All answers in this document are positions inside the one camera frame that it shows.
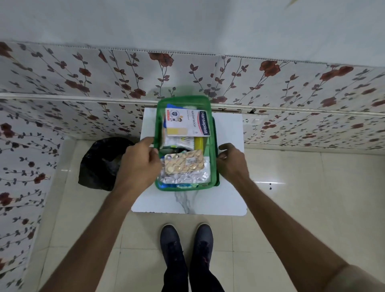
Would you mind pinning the person's right hand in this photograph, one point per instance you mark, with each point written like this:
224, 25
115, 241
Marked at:
233, 165

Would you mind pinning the person's left hand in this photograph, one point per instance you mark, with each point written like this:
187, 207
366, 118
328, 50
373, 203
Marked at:
138, 168

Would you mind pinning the person's left thumb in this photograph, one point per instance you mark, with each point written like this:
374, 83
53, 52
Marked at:
157, 154

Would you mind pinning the person's right thumb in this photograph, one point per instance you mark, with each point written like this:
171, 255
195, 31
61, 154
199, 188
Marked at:
221, 158

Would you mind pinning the green plastic container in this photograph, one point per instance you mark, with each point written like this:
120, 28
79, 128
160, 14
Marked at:
215, 132

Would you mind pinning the person's right forearm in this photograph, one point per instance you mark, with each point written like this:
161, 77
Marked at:
285, 231

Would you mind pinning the person's left forearm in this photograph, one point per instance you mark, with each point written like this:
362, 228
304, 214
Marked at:
93, 237

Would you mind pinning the white paper sachet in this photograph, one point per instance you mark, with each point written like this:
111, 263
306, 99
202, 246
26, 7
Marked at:
179, 140

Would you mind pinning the silver foil blister strip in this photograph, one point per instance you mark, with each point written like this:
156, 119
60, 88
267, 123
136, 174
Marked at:
202, 175

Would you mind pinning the yellow tube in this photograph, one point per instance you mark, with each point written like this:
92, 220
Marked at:
198, 143

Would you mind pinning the tan tablet blister pack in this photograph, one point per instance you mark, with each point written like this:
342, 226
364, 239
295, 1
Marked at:
184, 161

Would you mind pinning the white plaster box red label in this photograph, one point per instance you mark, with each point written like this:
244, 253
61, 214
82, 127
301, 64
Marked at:
189, 123

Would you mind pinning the blue and white packet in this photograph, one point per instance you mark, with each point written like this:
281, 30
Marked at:
169, 109

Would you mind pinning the black garbage bag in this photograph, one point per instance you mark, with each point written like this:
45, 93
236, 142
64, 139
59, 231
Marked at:
100, 164

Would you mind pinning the dark blue right shoe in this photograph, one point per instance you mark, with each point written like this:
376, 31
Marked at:
204, 245

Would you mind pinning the dark blue shoe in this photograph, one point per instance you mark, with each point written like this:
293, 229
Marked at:
173, 248
204, 245

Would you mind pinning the dark blue left shoe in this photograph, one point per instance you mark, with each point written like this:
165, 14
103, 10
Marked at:
173, 248

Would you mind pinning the black trousers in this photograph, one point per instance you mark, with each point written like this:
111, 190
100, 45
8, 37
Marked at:
192, 279

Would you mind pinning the beige sleeve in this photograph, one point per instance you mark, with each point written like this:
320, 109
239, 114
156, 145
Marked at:
361, 279

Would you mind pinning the white wall socket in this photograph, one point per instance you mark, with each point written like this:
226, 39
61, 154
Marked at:
253, 121

